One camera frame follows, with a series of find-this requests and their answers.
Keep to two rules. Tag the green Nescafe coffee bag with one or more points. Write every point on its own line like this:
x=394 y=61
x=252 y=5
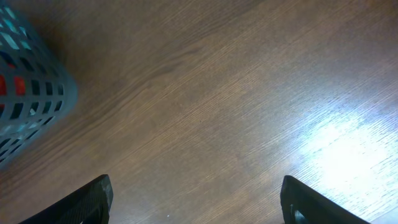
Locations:
x=13 y=87

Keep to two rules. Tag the teal wet wipes packet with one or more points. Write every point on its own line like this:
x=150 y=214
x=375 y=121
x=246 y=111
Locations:
x=13 y=34

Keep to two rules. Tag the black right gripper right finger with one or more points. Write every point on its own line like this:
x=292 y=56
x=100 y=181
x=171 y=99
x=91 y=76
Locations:
x=302 y=204

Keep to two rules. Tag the grey plastic basket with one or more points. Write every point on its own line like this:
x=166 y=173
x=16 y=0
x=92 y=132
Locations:
x=51 y=92

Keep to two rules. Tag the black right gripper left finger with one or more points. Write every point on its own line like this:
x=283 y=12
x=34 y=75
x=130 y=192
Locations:
x=91 y=203

